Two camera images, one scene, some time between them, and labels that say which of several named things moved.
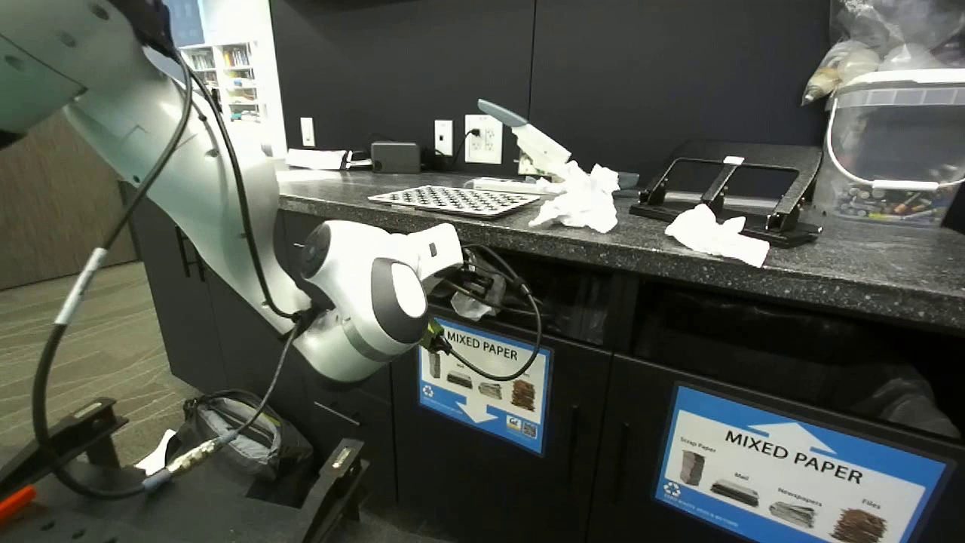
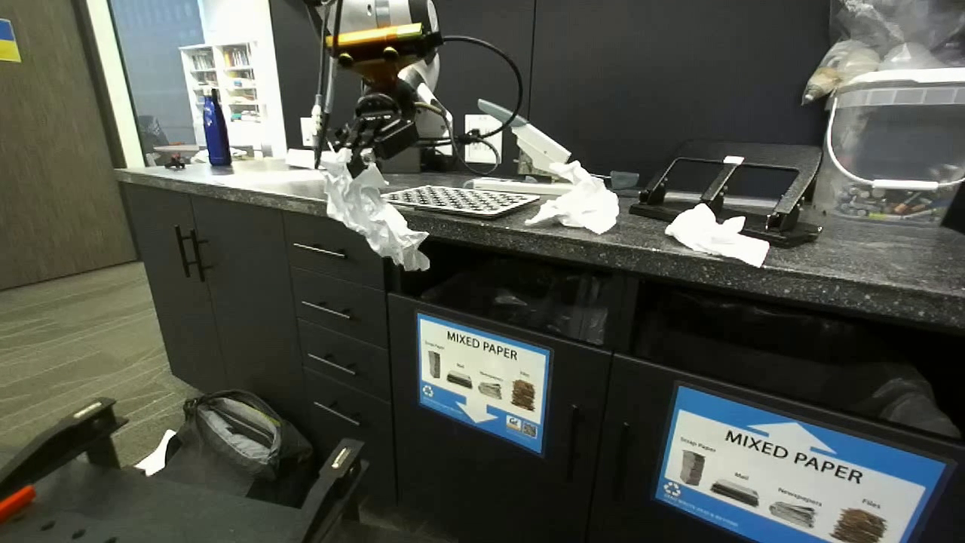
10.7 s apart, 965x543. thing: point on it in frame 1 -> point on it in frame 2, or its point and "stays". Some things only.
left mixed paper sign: x=491 y=382 stays
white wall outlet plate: x=484 y=139 stays
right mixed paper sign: x=755 y=473 stays
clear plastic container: x=897 y=139 stays
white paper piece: x=470 y=307 -> x=361 y=199
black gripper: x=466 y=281 -> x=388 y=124
